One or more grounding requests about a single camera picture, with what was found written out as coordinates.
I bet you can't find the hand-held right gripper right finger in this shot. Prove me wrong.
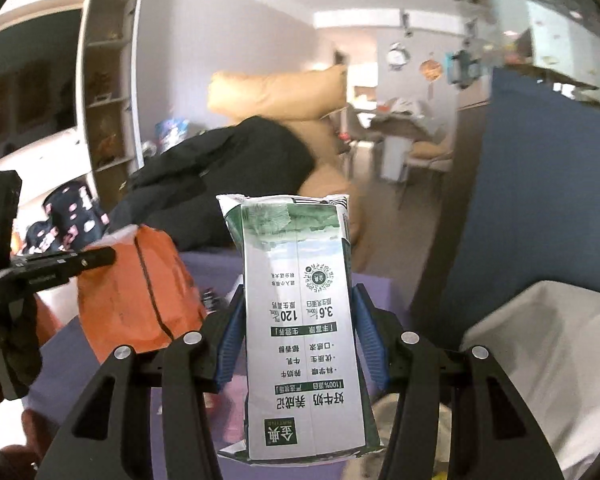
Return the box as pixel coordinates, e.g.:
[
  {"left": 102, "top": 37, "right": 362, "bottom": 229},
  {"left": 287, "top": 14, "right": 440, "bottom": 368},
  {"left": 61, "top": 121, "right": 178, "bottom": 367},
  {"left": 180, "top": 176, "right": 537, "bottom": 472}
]
[{"left": 350, "top": 284, "right": 566, "bottom": 480}]

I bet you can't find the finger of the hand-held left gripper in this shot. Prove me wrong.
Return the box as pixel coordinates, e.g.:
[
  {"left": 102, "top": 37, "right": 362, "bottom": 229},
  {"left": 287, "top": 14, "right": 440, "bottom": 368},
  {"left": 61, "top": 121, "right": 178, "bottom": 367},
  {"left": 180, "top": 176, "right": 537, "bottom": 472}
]
[{"left": 0, "top": 247, "right": 117, "bottom": 293}]

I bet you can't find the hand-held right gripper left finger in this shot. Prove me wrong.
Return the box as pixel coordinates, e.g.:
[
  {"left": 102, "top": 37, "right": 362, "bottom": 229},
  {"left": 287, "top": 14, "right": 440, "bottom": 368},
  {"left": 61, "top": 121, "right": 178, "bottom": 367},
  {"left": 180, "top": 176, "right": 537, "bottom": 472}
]
[{"left": 34, "top": 287, "right": 246, "bottom": 480}]

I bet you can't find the green and white milk carton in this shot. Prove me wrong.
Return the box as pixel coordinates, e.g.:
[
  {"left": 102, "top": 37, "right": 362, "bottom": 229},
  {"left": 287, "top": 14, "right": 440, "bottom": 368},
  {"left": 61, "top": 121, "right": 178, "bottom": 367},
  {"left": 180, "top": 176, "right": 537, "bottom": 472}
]
[{"left": 216, "top": 194, "right": 387, "bottom": 466}]

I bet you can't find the orange snack bag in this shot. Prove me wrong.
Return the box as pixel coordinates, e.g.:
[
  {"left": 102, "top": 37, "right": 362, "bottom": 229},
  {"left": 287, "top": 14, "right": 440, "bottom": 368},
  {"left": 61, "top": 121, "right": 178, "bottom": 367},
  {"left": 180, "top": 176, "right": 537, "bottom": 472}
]
[{"left": 77, "top": 224, "right": 207, "bottom": 363}]

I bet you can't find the beige plastic trash bag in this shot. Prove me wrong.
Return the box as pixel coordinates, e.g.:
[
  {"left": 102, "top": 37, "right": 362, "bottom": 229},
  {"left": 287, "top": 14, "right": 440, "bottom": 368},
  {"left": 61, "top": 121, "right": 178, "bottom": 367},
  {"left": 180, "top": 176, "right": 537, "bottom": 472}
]
[{"left": 345, "top": 392, "right": 453, "bottom": 480}]

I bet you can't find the person's left forearm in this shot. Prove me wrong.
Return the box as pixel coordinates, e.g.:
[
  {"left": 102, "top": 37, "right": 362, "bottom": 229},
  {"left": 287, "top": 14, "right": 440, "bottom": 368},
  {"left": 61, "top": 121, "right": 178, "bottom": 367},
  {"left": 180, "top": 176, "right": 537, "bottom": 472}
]
[{"left": 20, "top": 407, "right": 63, "bottom": 466}]

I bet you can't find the black bag with pink print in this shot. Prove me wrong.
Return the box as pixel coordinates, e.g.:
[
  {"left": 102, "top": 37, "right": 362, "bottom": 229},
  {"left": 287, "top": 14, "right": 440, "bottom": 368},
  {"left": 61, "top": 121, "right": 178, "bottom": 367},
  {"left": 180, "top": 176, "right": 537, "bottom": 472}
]
[{"left": 17, "top": 184, "right": 110, "bottom": 256}]

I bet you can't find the purple table cover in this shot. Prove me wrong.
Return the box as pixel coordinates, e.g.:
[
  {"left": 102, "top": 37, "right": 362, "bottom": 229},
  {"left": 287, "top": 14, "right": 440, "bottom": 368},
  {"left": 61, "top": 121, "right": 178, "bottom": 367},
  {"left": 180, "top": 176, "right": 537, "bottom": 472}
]
[{"left": 22, "top": 252, "right": 416, "bottom": 480}]

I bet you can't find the white display shelf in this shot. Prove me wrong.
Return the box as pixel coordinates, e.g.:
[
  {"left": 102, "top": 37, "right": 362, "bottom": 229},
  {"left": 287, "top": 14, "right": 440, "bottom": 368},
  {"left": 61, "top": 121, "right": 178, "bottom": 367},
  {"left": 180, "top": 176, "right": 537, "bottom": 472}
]
[{"left": 77, "top": 0, "right": 151, "bottom": 206}]

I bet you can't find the white cloth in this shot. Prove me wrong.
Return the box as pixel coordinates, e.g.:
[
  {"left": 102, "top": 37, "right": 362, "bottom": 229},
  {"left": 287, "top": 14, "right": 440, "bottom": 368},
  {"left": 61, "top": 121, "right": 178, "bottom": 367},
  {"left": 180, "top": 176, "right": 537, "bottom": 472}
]
[{"left": 460, "top": 280, "right": 600, "bottom": 480}]

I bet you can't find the colourful gift bag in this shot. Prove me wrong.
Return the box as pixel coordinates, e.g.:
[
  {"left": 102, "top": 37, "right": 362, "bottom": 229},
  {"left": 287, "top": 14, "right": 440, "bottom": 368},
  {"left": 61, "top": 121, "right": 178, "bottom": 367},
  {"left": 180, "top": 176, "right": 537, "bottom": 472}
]
[{"left": 155, "top": 117, "right": 191, "bottom": 153}]

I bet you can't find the black jacket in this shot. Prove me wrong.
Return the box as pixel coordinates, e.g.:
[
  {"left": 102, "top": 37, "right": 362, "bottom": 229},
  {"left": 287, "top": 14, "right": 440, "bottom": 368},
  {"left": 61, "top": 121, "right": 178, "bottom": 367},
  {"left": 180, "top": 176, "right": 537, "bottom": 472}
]
[{"left": 102, "top": 116, "right": 316, "bottom": 251}]

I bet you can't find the grey dining chair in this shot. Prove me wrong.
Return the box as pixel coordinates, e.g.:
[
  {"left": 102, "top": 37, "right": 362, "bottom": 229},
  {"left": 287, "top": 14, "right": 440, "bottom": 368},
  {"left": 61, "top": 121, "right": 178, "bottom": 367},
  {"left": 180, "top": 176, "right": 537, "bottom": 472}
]
[{"left": 405, "top": 130, "right": 456, "bottom": 202}]

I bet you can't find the blue chair back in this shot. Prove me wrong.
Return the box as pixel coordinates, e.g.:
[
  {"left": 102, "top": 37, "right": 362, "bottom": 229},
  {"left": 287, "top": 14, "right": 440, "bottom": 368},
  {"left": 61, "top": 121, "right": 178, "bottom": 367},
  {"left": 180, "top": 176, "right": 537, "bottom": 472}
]
[{"left": 420, "top": 67, "right": 600, "bottom": 351}]

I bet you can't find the dining table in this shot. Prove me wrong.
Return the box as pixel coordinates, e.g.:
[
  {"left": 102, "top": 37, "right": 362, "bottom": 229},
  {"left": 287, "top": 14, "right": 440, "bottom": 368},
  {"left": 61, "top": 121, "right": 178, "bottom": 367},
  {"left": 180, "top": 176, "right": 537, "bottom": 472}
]
[{"left": 352, "top": 100, "right": 446, "bottom": 183}]

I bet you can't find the tan beanbag sofa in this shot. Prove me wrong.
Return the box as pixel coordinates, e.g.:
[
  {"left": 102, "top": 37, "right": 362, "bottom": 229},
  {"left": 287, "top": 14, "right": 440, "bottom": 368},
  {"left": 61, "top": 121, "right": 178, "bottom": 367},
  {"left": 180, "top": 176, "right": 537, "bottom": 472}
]
[{"left": 207, "top": 64, "right": 363, "bottom": 261}]

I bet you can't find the black ceiling track light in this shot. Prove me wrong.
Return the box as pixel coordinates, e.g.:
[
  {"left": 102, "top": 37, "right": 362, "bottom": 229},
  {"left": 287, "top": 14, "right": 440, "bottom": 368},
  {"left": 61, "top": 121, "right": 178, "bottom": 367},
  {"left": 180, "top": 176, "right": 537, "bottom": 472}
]
[{"left": 396, "top": 0, "right": 414, "bottom": 37}]

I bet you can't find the glass fish tank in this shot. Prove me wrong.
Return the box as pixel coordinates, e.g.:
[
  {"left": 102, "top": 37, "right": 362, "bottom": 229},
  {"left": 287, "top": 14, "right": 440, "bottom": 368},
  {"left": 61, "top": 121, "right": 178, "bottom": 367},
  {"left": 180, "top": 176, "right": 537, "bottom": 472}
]
[{"left": 450, "top": 0, "right": 600, "bottom": 126}]

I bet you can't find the panda wall clock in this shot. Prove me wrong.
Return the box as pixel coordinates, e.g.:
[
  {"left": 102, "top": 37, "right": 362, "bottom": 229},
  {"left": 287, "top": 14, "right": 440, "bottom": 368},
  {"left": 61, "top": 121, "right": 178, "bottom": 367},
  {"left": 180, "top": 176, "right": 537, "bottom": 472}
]
[{"left": 386, "top": 42, "right": 410, "bottom": 68}]

